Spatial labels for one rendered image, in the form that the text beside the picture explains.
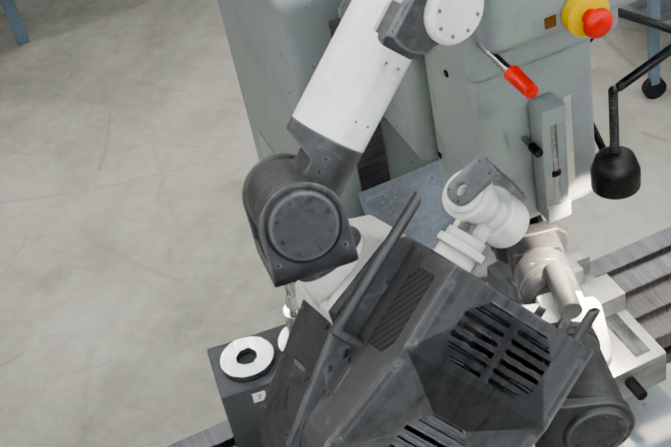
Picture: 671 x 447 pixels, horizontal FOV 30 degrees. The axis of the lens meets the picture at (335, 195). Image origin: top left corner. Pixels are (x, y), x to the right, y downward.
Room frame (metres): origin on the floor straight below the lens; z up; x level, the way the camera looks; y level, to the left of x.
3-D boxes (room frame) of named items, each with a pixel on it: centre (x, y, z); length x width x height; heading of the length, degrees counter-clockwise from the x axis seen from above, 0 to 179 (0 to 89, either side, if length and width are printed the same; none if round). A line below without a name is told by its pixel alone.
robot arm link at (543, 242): (1.45, -0.29, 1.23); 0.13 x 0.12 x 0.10; 90
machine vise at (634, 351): (1.53, -0.36, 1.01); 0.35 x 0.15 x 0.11; 16
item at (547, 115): (1.43, -0.32, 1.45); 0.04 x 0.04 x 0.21; 15
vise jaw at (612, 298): (1.50, -0.37, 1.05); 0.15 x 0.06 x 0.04; 106
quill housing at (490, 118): (1.54, -0.29, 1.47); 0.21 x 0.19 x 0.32; 105
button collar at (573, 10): (1.32, -0.35, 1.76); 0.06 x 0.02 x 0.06; 105
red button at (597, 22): (1.30, -0.36, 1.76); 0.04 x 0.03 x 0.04; 105
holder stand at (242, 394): (1.46, 0.15, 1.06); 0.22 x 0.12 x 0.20; 98
